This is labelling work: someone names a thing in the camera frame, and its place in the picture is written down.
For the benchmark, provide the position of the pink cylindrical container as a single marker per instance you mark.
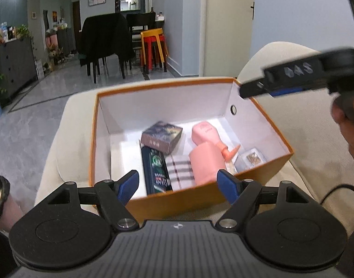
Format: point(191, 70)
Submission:
point(206, 165)

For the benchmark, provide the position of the small potted plant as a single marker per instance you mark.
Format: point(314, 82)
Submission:
point(23, 31)

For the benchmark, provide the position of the pink pump bottle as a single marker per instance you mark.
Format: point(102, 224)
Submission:
point(204, 133)

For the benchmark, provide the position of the flower bouquet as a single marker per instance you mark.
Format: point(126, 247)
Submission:
point(55, 53)

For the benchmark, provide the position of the dark printed card box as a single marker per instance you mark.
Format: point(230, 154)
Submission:
point(162, 136)

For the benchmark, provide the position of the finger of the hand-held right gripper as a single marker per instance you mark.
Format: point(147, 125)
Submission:
point(281, 76)

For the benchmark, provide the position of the clear plastic box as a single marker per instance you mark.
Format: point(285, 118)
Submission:
point(253, 157)

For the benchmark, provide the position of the orange cardboard box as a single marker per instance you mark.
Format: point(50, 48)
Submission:
point(180, 202)

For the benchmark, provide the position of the plaid checkered cloth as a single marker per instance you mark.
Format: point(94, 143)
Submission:
point(180, 173)

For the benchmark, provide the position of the white peach-print tube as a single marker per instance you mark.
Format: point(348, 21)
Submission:
point(231, 166)

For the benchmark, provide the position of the person's right hand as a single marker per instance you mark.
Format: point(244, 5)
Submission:
point(352, 136)

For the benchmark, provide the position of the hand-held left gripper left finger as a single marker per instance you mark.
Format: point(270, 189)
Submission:
point(127, 186)

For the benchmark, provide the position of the low dark sideboard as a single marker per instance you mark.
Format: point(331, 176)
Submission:
point(65, 40)

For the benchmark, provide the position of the beige sofa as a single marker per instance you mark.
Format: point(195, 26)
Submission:
point(310, 150)

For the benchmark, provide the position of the black green-print box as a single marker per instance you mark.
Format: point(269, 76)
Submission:
point(156, 170)

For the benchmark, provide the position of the dining chair with black coat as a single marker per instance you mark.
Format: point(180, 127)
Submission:
point(104, 37)

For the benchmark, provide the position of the white floor box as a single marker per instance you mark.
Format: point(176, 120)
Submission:
point(39, 69)

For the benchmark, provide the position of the dark grey cabinet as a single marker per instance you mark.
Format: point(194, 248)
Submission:
point(17, 66)

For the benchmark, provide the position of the red stool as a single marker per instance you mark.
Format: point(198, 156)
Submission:
point(153, 42)

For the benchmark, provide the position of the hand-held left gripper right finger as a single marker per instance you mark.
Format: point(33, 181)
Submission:
point(227, 186)

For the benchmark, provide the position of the yellow and red stools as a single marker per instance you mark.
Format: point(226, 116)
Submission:
point(152, 33)

